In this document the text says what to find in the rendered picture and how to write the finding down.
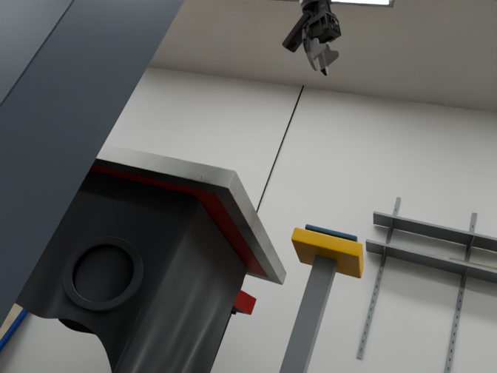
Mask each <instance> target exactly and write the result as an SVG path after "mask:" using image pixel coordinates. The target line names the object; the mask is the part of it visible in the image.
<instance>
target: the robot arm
mask: <svg viewBox="0 0 497 373"><path fill-rule="evenodd" d="M331 4H333V3H332V0H300V6H301V8H302V13H303V15H302V17H301V18H300V20H299V21H298V22H297V23H296V25H295V26H294V28H293V29H292V31H291V32H290V33H289V34H288V36H287V37H286V39H285V40H284V42H283V43H282V45H283V46H284V48H286V49H287V50H289V51H291V52H293V53H295V51H296V50H297V48H298V47H299V46H300V45H301V44H302V43H303V46H304V49H305V52H306V55H307V57H308V60H309V62H310V65H311V67H312V68H313V69H314V70H315V71H317V63H316V58H317V57H318V59H319V65H320V68H321V70H320V71H321V72H322V73H323V74H324V75H325V76H327V75H328V66H329V65H330V64H331V63H333V62H334V61H335V60H336V59H337V58H338V57H339V53H338V51H336V50H330V47H329V45H328V44H326V42H330V43H331V42H332V41H334V40H336V38H338V37H340V36H341V31H340V26H339V19H337V17H336V15H335V14H332V12H331V6H330V5H331ZM334 15H335V16H334ZM335 17H336V18H335ZM334 19H335V20H334Z"/></svg>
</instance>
